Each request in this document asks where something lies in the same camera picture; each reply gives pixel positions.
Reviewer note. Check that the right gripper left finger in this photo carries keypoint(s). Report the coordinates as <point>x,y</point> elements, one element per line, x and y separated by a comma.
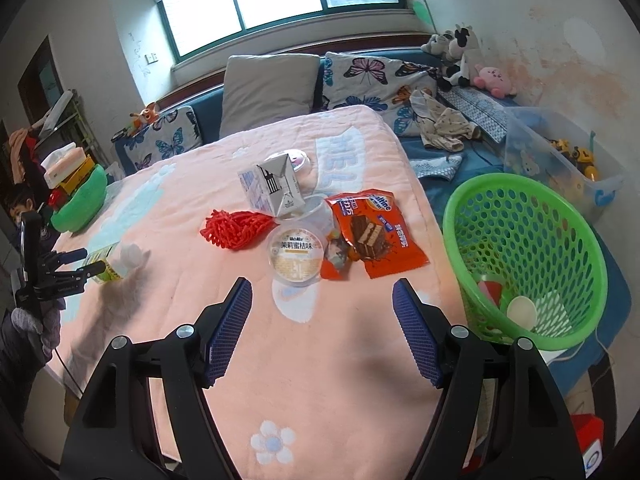
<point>113,434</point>

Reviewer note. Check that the butterfly cushion left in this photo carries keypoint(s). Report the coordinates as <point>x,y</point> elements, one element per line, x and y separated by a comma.
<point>173,133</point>

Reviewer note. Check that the clear toy storage box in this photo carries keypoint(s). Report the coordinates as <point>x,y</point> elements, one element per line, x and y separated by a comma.
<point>528,153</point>

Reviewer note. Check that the child in background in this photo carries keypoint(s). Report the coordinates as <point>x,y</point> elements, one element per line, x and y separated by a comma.
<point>19,199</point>

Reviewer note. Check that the white milk carton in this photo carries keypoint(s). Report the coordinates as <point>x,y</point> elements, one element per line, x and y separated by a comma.
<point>271,187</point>

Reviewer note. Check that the yellow toy truck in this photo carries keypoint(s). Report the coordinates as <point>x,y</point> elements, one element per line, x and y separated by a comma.
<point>581,158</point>

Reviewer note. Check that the beige crumpled clothes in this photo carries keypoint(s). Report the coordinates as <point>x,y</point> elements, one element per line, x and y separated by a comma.
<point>441,127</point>

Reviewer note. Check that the butterfly cushion right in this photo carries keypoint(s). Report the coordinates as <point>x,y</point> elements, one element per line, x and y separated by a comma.
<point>385,85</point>

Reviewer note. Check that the white paper cup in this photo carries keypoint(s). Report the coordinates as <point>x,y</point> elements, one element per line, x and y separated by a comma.
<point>523,312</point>

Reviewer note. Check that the fox plush toy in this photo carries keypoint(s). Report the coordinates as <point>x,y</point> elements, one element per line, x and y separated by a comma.
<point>145,117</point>

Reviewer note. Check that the pink plush toy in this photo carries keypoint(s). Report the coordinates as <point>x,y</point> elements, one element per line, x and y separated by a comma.
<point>493,81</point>

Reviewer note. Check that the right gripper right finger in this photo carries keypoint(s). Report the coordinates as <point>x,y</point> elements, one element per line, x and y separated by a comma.
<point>530,434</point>

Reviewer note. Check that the blue sofa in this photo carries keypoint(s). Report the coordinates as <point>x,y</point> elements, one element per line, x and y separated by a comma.
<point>440,174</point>

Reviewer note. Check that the clear lemon juice bottle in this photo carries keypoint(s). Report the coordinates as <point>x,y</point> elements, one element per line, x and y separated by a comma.
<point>118,259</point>

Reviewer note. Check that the patterned grey cloth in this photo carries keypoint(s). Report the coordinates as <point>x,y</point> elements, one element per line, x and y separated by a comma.
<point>479,108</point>

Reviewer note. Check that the butterfly cushion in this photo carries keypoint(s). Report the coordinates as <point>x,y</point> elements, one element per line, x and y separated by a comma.
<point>385,85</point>
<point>173,133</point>

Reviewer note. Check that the grey gloved left hand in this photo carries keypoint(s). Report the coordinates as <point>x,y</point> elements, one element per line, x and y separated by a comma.
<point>27,344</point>

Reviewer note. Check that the green plastic basket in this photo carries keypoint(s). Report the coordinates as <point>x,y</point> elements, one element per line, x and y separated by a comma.
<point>540,244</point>

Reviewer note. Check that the green bowl with boxes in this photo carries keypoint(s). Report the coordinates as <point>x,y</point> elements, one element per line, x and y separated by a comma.
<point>77,187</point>

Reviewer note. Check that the red clear plastic cup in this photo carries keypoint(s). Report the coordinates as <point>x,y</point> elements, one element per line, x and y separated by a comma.
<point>491,286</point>

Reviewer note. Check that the cow plush toy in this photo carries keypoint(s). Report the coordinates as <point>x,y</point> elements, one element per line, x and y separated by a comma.
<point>460,53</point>

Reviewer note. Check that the red mesh net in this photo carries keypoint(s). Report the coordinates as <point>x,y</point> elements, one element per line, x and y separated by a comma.
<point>236,230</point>

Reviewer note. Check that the orange wafer snack wrapper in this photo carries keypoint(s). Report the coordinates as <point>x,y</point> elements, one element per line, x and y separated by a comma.
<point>376,233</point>

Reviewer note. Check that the round peel-off lid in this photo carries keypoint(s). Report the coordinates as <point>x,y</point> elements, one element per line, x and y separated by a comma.
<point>300,161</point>

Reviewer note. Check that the grey pillow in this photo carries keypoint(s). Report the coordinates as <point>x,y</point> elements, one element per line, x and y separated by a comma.
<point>262,89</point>

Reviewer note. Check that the pink quilted table cover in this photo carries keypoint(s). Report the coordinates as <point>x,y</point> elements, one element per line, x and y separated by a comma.
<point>322,384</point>

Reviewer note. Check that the clear pudding cup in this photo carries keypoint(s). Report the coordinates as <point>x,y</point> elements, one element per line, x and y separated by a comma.
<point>296,246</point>

